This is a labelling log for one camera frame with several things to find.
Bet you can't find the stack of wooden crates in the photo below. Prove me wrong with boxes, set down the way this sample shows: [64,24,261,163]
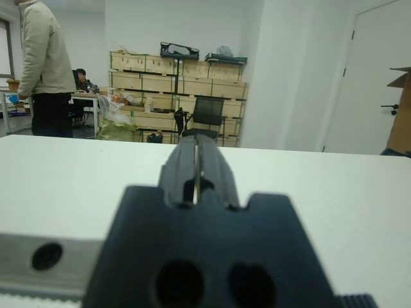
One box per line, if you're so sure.
[108,49,250,148]

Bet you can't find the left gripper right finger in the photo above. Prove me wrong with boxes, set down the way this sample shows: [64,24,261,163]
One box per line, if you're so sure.
[197,133,241,212]

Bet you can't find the seated person dark hair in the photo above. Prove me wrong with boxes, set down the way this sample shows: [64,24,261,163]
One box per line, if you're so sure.
[73,68,94,94]

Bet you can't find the black padded case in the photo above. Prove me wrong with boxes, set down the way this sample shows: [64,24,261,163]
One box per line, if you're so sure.
[159,41,200,61]

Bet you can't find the folded black chair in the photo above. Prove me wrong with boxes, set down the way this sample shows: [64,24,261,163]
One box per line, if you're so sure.
[173,107,193,139]

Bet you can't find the black mesh office chair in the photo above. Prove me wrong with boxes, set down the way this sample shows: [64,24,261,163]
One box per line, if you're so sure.
[181,96,227,144]

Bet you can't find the white desk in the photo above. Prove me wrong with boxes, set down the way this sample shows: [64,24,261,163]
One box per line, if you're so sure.
[0,90,101,135]

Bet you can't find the green sack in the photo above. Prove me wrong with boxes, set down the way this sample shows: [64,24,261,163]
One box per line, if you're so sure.
[98,115,139,142]

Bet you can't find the white door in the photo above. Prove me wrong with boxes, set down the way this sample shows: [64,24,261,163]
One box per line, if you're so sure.
[322,0,411,155]

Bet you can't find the flat black case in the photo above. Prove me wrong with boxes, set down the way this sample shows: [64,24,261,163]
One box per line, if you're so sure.
[204,52,249,64]

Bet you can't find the white plastic bag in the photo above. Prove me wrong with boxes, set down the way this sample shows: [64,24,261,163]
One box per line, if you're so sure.
[99,94,131,122]

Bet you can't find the person in beige jacket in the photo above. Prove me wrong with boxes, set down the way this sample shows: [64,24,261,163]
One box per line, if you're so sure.
[17,0,77,139]

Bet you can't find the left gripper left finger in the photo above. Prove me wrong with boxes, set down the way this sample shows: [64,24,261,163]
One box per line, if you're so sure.
[159,134,197,209]

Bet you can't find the brown cardboard box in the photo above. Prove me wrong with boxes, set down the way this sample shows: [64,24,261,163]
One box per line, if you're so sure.
[380,66,411,158]

